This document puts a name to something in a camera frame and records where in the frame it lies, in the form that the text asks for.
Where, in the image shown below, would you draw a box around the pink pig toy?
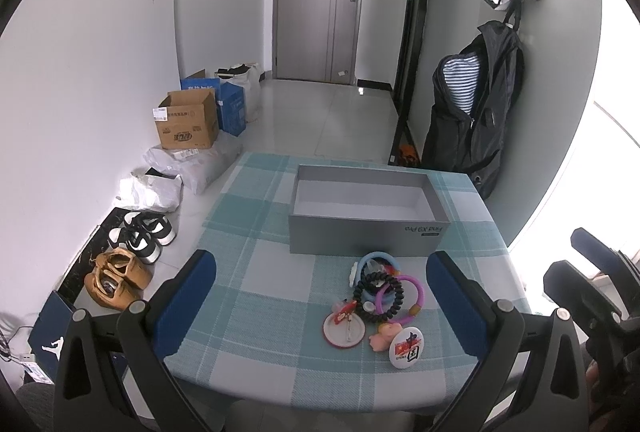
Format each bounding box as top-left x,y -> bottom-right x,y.
369,322 -> 402,353

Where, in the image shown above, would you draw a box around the tan shoes pair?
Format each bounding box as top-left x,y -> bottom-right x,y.
84,248 -> 153,311

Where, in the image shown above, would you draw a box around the white hair clip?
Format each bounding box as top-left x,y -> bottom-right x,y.
348,262 -> 358,287

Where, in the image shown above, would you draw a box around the grey open cardboard box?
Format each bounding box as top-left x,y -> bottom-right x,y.
288,164 -> 450,257

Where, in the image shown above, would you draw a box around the red cartoon charm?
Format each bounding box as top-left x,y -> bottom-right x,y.
332,300 -> 357,325

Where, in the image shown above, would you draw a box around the dark blue paper bag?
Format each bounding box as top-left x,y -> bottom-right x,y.
28,291 -> 75,382

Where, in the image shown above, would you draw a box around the purple ring bracelet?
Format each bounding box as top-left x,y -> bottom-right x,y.
375,273 -> 426,318

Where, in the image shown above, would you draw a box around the blue ring bracelet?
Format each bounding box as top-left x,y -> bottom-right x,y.
358,251 -> 404,303

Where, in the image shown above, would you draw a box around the black white sneakers pair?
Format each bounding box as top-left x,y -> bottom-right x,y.
107,211 -> 177,265

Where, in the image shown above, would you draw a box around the white badge with red print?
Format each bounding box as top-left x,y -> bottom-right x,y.
388,327 -> 424,370

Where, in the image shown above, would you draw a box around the red rimmed white pin badge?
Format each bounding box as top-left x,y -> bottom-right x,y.
322,314 -> 367,350

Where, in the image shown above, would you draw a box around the white plastic bag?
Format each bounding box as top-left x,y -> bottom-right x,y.
114,132 -> 243,213

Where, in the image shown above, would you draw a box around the blue cardboard box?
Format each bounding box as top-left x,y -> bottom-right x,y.
180,73 -> 246,137

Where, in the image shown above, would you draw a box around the teal plaid tablecloth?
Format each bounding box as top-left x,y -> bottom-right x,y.
162,151 -> 533,415

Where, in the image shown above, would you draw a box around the black spiral hair tie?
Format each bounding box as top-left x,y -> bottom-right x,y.
352,270 -> 406,326

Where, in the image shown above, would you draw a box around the white bag by wall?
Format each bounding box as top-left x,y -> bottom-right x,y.
215,62 -> 262,123

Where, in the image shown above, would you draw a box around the brown cardboard box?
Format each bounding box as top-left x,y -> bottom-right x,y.
152,88 -> 219,150

